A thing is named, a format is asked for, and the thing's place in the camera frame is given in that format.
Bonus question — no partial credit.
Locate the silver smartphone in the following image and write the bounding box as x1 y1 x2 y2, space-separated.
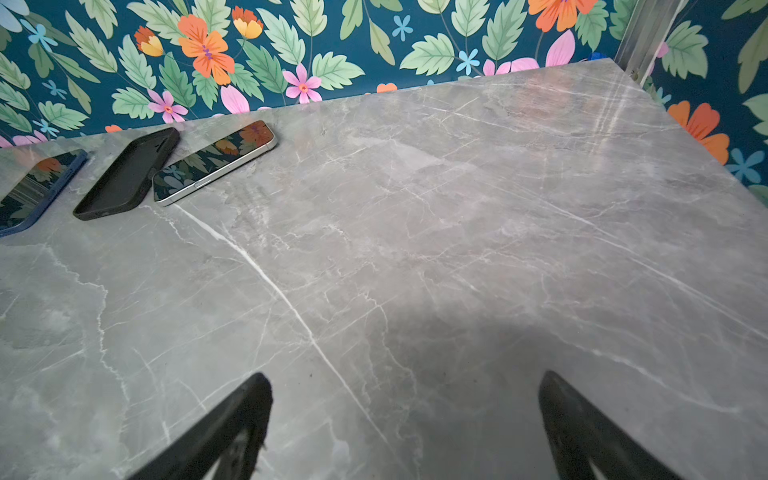
152 120 278 206

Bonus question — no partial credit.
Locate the aluminium frame post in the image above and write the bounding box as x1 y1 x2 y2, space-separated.
610 0 688 86

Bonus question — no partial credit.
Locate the black phone case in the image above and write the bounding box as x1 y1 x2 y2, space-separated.
73 127 180 221

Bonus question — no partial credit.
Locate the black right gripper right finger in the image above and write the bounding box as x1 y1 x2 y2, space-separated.
538 370 680 479

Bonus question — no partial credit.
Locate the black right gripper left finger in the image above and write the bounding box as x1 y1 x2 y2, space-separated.
130 372 273 479

